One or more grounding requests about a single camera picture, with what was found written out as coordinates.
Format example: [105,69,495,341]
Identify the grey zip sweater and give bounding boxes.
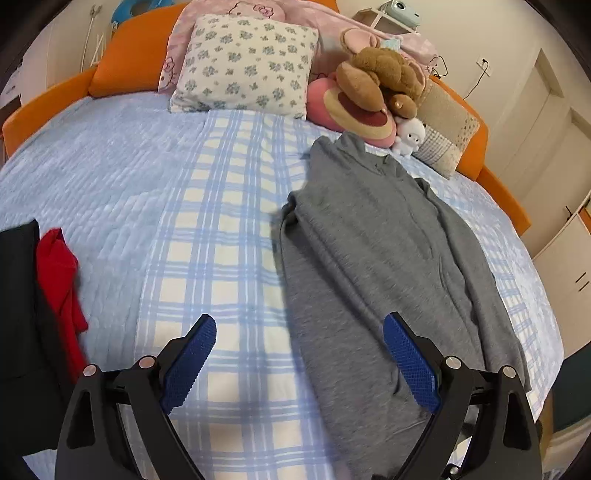
[276,133,529,479]

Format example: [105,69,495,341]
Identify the black folded garment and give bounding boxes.
[1,220,76,479]

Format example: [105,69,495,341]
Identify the red folded garment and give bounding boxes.
[36,228,88,383]

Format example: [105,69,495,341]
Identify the white wardrobe cabinet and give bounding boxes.
[534,194,591,358]

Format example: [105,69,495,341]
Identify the blue plaid bed blanket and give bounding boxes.
[0,91,565,480]

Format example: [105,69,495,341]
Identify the beige patchwork pillow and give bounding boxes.
[414,79,480,179]

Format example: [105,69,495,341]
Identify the small white plush toy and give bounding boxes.
[392,117,427,157]

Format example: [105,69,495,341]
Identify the white room door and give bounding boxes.
[486,49,565,190]

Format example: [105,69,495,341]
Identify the pink round plush cushion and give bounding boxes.
[307,78,397,148]

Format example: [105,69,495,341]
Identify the orange back cushion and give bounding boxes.
[88,4,186,98]

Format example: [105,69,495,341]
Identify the brown plush bear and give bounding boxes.
[335,47,426,120]

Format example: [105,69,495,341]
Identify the white floral pillow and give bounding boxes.
[169,14,318,119]

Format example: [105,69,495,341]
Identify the pink hello kitty blanket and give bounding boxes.
[157,0,440,93]

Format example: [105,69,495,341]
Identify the teal mini projector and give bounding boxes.
[384,0,421,29]

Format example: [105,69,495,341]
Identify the orange sofa bed frame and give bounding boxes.
[2,4,531,235]

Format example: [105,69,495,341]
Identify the blue swim ring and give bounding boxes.
[110,0,177,24]

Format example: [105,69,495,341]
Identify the white wall shelf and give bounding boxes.
[353,7,417,35]

